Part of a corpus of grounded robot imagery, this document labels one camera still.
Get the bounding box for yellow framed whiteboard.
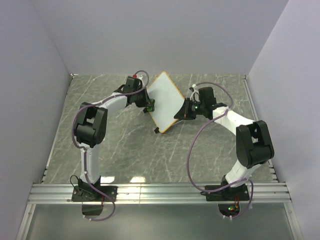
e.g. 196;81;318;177
147;71;185;134

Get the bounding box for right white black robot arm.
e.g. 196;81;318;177
174;98;275;200

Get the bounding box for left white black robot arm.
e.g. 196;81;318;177
71;83;155;202

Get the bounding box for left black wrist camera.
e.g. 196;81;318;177
123;76;143;94

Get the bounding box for green whiteboard eraser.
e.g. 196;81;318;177
146;98;155;113

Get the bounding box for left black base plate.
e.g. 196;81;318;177
71;185;118;202

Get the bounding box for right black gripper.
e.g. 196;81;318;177
174;98;205;121

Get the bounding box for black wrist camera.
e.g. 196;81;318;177
198;86;217;106
123;76;143;94

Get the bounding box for aluminium front rail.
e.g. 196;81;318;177
27;182;292;205

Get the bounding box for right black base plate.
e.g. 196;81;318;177
200;184;250;202

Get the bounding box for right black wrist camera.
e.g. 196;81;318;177
198;86;217;106

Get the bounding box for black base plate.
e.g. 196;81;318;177
200;184;250;202
71;185;118;202

